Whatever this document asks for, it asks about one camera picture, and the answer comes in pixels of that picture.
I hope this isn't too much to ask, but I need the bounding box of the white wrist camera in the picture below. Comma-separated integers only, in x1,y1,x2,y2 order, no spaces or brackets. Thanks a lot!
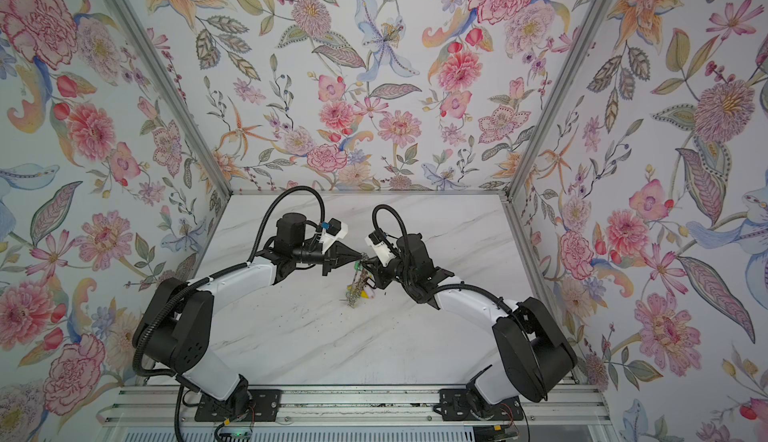
319,218,348,254
365,229,397,267

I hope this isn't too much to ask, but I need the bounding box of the aluminium corner post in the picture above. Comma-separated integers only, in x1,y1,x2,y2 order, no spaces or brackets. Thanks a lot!
105,0,233,202
506,0,612,203

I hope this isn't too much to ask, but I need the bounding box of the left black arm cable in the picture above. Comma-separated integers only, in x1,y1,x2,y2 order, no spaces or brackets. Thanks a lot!
247,185,328,263

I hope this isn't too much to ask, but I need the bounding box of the right aluminium corner post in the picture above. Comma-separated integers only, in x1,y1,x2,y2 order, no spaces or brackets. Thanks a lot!
506,0,612,203

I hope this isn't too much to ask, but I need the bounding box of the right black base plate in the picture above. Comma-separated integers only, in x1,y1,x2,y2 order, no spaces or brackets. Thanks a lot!
433,388,524,423

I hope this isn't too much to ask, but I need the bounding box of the left aluminium corner post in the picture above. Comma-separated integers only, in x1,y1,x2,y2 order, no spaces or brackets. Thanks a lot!
105,0,233,202

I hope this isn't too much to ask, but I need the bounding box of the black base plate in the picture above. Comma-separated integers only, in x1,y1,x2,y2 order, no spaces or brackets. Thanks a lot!
433,388,524,423
194,389,282,423

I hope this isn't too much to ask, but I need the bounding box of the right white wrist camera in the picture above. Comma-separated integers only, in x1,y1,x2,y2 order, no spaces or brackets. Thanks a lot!
365,229,397,267

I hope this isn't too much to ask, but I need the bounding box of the aluminium mounting rail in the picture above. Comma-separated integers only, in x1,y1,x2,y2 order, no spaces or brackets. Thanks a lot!
96,384,611,428

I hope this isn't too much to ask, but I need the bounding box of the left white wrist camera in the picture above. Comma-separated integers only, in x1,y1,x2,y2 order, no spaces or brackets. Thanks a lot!
319,218,348,254

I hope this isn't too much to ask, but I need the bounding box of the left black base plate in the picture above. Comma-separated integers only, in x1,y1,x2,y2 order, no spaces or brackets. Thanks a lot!
194,389,282,423

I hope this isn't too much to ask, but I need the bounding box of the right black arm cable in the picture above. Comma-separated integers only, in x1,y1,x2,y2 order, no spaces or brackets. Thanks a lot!
370,203,412,245

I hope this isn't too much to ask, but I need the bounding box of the large metal keyring with keys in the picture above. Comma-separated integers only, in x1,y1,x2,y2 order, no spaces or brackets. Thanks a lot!
345,261,376,308

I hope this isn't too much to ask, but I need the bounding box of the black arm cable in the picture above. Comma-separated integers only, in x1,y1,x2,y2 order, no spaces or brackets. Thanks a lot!
370,203,412,245
247,185,328,263

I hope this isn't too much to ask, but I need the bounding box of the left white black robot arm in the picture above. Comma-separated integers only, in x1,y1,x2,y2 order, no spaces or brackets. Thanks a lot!
132,212,365,418

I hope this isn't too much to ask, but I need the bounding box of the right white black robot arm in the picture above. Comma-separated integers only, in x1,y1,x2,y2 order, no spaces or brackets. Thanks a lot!
363,230,577,406

